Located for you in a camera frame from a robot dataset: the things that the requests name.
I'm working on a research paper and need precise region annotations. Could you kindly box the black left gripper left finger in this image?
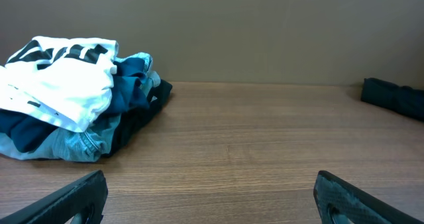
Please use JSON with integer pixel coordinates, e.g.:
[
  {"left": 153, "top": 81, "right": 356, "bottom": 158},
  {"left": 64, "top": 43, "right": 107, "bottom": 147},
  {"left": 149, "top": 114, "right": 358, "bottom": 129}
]
[{"left": 1, "top": 170, "right": 108, "bottom": 224}]

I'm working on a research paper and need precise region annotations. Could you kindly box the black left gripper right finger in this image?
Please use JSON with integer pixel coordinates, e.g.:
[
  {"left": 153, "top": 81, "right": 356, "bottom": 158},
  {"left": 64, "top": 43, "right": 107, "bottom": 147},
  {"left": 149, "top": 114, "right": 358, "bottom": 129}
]
[{"left": 313, "top": 170, "right": 423, "bottom": 224}]

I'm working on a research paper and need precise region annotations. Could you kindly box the black polo shirt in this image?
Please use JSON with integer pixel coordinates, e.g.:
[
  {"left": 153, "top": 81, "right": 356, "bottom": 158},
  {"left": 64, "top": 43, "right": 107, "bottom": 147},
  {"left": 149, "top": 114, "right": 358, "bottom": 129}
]
[{"left": 360, "top": 78, "right": 423, "bottom": 121}]

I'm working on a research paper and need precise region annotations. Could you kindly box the light grey-blue folded garment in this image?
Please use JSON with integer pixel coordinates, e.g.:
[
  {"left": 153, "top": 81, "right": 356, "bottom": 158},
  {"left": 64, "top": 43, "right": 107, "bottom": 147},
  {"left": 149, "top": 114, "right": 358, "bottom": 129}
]
[{"left": 1, "top": 52, "right": 161, "bottom": 162}]

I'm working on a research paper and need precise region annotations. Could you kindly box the black folded garment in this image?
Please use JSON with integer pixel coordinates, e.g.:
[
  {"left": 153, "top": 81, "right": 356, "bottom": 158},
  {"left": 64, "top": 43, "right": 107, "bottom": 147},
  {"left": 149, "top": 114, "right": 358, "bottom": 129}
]
[{"left": 101, "top": 80, "right": 173, "bottom": 158}]

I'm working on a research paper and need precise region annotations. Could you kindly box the dark blue folded garment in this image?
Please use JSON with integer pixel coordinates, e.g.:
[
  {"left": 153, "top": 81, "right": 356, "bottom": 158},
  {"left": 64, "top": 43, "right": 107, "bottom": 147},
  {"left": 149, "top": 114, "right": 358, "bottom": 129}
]
[{"left": 1, "top": 58, "right": 154, "bottom": 154}]

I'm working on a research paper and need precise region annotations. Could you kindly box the white shirt black print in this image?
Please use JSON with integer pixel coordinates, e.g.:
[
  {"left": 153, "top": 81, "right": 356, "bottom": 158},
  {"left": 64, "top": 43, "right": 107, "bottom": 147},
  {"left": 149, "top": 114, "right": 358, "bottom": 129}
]
[{"left": 1, "top": 36, "right": 119, "bottom": 133}]

